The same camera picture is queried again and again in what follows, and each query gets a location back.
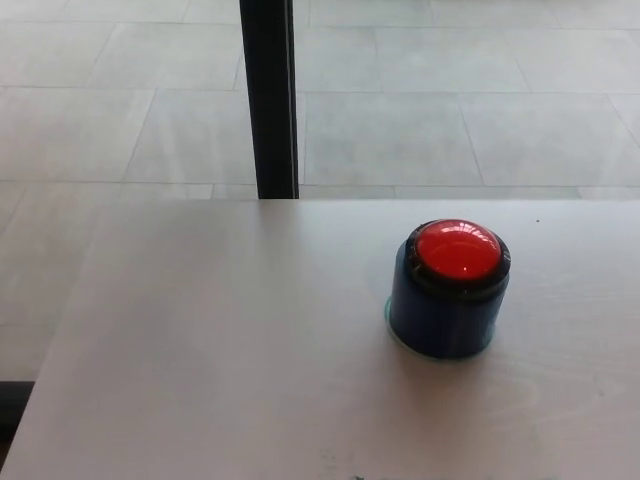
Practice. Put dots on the black vertical post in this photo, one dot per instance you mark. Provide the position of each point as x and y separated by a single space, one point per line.
270 100

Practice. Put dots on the red dome button blue base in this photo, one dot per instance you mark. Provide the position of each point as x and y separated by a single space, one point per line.
457 252

